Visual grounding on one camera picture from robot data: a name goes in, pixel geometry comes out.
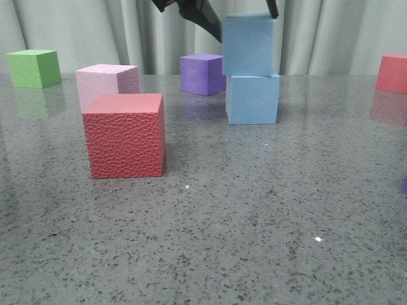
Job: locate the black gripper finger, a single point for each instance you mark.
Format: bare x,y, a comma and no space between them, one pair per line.
199,12
272,8

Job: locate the light blue foam cube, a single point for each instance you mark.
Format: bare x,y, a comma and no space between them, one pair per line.
252,99
248,45

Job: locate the grey-green curtain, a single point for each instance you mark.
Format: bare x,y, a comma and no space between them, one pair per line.
311,37

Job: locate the purple foam cube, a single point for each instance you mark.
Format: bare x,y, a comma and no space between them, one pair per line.
202,74

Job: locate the pink foam cube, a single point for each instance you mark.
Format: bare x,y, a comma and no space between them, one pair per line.
101,79

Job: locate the red foam cube far right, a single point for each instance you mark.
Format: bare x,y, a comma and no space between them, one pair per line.
392,73

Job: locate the red textured foam cube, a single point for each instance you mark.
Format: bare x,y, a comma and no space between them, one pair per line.
125,135

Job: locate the green foam cube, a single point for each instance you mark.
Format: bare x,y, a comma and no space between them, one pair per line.
34,68

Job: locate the purple cube at right edge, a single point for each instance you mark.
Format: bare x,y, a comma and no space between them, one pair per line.
405,186

